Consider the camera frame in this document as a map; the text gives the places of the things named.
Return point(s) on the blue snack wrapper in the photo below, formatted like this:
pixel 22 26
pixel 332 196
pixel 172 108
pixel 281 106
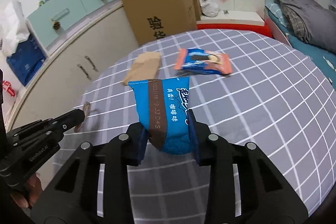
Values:
pixel 162 107

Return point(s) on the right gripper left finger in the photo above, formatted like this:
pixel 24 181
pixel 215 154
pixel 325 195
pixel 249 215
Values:
pixel 140 140

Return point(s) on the red storage box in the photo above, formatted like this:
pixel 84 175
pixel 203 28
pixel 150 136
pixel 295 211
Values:
pixel 262 30

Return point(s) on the white red plastic bag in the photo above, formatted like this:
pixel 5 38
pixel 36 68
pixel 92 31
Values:
pixel 14 30

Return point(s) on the blue orange cookie wrapper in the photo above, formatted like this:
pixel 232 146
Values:
pixel 202 61

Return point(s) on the white low cabinet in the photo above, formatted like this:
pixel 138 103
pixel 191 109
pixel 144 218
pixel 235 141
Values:
pixel 73 62

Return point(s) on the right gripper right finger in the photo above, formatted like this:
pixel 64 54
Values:
pixel 198 137

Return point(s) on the grey checked bed sheet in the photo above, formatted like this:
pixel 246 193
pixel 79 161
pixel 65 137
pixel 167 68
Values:
pixel 275 97

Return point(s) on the grey folded blanket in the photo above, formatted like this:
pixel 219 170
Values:
pixel 311 23

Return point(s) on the brown paper scrap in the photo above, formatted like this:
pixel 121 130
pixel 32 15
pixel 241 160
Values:
pixel 144 67

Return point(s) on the brown cardboard box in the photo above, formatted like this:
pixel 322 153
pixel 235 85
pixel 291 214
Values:
pixel 151 20

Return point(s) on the person's hand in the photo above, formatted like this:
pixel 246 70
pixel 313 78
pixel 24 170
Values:
pixel 32 189

